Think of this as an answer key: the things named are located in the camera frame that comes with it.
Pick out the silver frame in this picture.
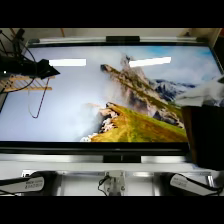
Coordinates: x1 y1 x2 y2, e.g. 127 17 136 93
0 152 224 197

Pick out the thin dark cable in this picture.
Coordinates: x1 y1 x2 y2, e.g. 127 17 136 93
27 77 52 120

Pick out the black cable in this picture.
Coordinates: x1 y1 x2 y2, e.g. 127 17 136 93
97 175 111 195

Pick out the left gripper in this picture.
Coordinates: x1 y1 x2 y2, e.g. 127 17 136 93
34 58 62 80

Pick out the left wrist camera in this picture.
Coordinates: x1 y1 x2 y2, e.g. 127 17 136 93
12 28 27 46

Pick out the light grey shirt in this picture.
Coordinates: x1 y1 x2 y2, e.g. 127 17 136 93
175 75 224 108

